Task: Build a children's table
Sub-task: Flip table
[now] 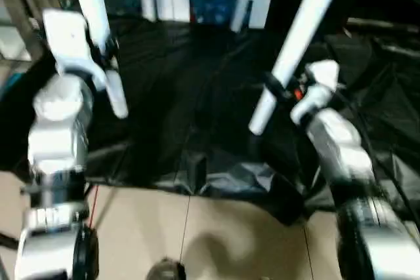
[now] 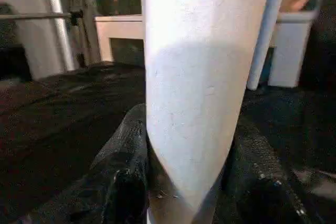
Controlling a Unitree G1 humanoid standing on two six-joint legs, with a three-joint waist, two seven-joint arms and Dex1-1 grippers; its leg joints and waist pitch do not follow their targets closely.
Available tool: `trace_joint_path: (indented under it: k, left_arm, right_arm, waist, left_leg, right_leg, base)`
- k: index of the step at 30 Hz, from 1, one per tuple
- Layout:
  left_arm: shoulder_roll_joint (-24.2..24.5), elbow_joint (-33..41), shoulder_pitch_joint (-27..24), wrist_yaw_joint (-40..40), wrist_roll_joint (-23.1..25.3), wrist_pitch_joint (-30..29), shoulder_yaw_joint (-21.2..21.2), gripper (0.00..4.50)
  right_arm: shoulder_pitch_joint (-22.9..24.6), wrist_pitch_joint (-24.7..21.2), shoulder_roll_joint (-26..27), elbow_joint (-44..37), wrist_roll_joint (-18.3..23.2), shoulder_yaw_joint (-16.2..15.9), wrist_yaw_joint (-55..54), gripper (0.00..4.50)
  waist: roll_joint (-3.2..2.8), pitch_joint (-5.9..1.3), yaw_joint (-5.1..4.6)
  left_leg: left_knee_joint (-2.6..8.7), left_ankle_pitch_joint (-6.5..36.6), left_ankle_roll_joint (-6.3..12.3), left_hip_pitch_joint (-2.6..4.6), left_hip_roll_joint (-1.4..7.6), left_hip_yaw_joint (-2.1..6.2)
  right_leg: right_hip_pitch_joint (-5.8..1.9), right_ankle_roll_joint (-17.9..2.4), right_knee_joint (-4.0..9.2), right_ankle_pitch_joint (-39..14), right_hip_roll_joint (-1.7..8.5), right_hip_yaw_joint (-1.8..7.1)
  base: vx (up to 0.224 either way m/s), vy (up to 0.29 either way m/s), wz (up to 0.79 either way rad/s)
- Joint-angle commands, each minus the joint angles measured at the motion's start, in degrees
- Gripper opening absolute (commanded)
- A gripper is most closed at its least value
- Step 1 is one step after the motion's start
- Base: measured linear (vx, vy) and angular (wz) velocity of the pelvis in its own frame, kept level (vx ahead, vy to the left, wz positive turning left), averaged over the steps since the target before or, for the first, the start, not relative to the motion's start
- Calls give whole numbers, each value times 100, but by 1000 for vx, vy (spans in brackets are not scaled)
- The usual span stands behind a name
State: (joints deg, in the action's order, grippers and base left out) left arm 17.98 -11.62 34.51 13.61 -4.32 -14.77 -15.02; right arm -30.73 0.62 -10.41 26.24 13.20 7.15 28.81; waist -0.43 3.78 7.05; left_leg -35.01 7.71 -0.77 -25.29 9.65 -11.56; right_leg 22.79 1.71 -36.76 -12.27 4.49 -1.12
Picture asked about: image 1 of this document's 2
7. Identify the red floor cable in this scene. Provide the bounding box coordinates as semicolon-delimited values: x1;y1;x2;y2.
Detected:
88;184;100;230

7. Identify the grey metal stand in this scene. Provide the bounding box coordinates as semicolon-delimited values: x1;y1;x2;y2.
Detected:
0;0;61;61

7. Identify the black plastic mat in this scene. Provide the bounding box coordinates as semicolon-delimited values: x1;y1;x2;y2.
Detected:
0;14;420;226

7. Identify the black bench with silver rail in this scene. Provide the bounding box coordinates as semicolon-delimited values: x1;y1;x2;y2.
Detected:
346;16;420;52

